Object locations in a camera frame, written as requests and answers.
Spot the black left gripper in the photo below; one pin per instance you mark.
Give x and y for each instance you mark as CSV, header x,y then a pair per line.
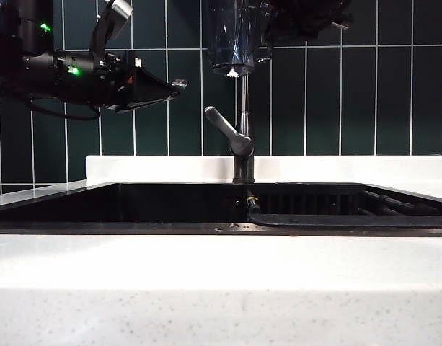
x,y
116,83

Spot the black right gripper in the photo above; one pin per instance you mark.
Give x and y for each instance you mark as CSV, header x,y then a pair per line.
x,y
303,16

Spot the clear faceted glass mug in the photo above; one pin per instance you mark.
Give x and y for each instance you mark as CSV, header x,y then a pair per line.
x,y
231,43

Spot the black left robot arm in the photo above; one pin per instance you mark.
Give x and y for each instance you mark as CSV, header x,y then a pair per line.
x,y
33,21

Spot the black kitchen sink basin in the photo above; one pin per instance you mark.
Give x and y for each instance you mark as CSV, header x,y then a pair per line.
x,y
170,205

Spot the metal sink overflow fitting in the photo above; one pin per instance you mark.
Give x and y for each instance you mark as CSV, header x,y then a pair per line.
x,y
237,202

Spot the black sink drain rack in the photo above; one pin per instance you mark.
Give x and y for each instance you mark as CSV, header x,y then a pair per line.
x,y
332,220

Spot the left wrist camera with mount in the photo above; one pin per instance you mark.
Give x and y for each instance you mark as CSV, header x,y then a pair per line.
x,y
109,32

